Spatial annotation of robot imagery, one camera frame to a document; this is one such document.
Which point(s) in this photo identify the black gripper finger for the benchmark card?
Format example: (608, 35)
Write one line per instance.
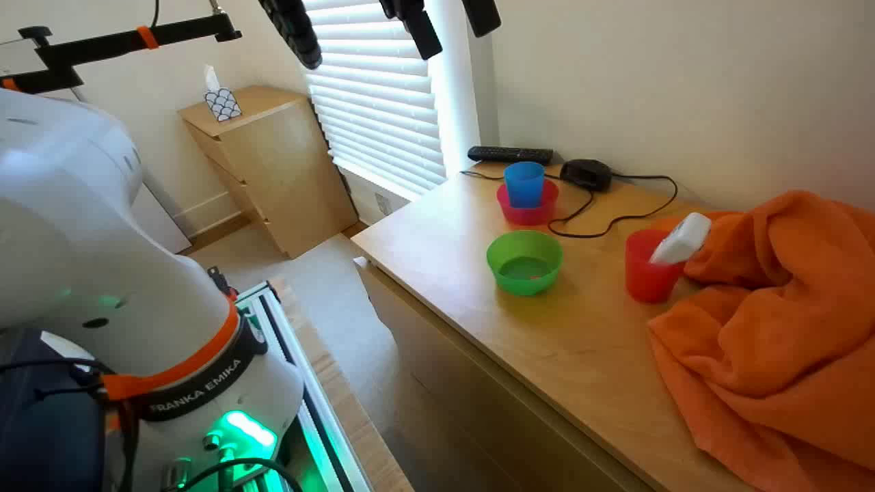
(415, 23)
(292, 28)

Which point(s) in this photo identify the blue plastic cup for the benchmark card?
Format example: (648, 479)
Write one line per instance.
(522, 180)

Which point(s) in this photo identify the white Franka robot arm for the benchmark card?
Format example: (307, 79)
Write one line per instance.
(82, 235)

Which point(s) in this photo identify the red plastic bowl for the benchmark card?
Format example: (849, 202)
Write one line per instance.
(529, 213)

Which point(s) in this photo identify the green plastic bowl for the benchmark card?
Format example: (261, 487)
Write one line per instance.
(522, 262)

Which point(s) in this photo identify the white window blinds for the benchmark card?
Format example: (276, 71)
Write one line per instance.
(378, 99)

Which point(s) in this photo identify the patterned tissue box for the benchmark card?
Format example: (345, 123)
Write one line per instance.
(222, 99)

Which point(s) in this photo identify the light wooden side cabinet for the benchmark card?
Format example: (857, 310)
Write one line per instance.
(273, 173)

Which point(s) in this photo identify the black remote control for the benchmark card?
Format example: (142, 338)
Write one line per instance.
(508, 153)

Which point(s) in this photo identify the black bar with orange clamp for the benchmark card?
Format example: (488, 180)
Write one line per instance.
(109, 41)

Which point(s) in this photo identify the black computer mouse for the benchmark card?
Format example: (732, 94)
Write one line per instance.
(585, 173)

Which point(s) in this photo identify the white plastic object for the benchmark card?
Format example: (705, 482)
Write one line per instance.
(680, 239)

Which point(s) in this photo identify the light wooden dresser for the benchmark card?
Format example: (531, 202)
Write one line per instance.
(548, 345)

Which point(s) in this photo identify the orange towel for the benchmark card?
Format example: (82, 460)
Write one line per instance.
(783, 317)

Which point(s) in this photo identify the white window frame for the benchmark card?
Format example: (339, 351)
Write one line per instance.
(459, 99)

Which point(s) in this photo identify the aluminium robot stand rail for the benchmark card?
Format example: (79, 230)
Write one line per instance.
(310, 400)

